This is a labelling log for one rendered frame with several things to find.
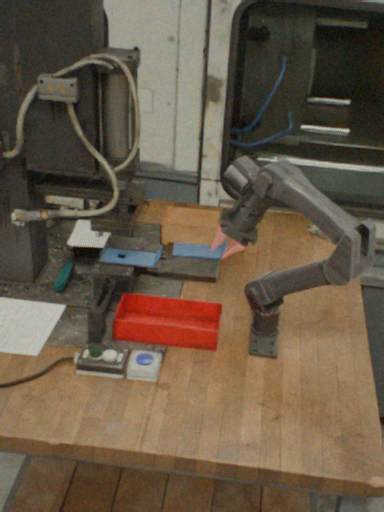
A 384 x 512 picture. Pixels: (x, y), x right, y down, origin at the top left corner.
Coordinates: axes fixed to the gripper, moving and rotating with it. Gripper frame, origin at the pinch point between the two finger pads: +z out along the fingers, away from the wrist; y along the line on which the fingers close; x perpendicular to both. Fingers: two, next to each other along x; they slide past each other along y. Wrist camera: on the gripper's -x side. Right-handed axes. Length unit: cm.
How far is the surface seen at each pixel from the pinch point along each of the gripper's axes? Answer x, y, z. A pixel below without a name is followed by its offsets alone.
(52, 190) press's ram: -10.0, 40.3, 15.2
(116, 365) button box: 25.6, 8.7, 24.2
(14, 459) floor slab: -32, 3, 129
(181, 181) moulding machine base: -71, 7, 23
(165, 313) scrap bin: 1.4, 1.1, 22.2
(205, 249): -31.1, -4.7, 18.1
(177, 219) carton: -47, 4, 23
